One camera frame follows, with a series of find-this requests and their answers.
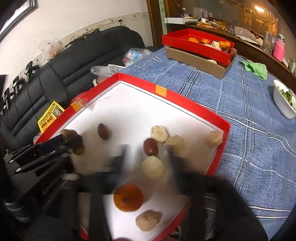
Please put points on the brown longan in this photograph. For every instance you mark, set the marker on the brown longan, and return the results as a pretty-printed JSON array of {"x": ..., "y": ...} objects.
[{"x": 68, "y": 135}]

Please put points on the picture frame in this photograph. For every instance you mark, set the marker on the picture frame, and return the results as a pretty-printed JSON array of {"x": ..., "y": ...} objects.
[{"x": 18, "y": 14}]

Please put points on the black leather sofa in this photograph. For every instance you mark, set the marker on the black leather sofa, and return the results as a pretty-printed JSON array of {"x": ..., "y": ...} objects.
[{"x": 62, "y": 79}]

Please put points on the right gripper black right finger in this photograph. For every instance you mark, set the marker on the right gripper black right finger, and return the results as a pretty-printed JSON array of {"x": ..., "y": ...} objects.
[{"x": 213, "y": 201}]

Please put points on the beige rice cake cylinder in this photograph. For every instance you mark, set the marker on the beige rice cake cylinder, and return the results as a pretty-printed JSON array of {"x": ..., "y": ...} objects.
[{"x": 214, "y": 138}]

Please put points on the beige cake piece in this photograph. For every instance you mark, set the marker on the beige cake piece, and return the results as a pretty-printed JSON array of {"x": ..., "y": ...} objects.
[
  {"x": 177, "y": 144},
  {"x": 148, "y": 220},
  {"x": 159, "y": 134},
  {"x": 153, "y": 167}
]

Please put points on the pink thermos bottle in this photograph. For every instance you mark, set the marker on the pink thermos bottle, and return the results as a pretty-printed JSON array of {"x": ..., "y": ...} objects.
[{"x": 279, "y": 48}]

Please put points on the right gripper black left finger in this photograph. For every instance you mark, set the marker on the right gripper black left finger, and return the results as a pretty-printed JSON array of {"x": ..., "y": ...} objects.
[{"x": 97, "y": 185}]

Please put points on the red box with fruits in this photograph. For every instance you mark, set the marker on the red box with fruits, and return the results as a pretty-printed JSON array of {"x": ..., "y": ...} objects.
[{"x": 200, "y": 43}]

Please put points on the red tray white inside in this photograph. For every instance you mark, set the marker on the red tray white inside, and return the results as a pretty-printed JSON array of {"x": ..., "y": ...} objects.
[{"x": 130, "y": 107}]

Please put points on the blue plaid tablecloth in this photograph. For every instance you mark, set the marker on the blue plaid tablecloth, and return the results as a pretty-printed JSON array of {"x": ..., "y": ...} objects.
[{"x": 259, "y": 157}]

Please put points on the clear plastic bag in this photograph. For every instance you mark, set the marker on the clear plastic bag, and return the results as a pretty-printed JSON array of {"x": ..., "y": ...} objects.
[{"x": 134, "y": 55}]

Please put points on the yellow leaflet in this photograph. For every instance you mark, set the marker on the yellow leaflet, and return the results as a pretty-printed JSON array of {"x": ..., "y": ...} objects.
[{"x": 50, "y": 115}]

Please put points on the glass pitcher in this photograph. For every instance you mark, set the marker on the glass pitcher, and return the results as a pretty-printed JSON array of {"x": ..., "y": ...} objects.
[{"x": 268, "y": 42}]

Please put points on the small orange mandarin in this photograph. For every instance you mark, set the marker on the small orange mandarin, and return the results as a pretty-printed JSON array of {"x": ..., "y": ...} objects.
[{"x": 128, "y": 198}]

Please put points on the white bowl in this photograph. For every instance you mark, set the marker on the white bowl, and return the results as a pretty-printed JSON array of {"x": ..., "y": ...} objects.
[{"x": 284, "y": 99}]

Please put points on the light green cloth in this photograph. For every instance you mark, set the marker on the light green cloth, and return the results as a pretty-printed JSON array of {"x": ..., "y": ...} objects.
[{"x": 258, "y": 69}]

